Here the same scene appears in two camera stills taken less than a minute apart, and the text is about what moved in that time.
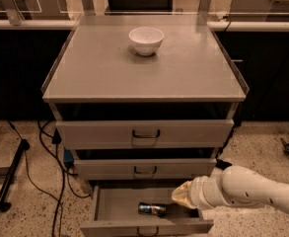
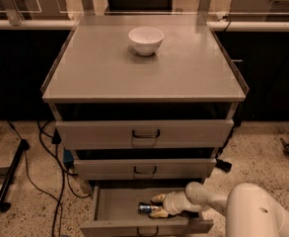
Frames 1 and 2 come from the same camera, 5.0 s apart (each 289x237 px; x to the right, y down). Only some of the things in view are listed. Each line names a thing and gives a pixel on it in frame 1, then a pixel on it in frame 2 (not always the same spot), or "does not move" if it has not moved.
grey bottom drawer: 144,211 does not move
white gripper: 197,193 → 171,203
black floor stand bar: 0,204 does not move
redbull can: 152,208 does not move
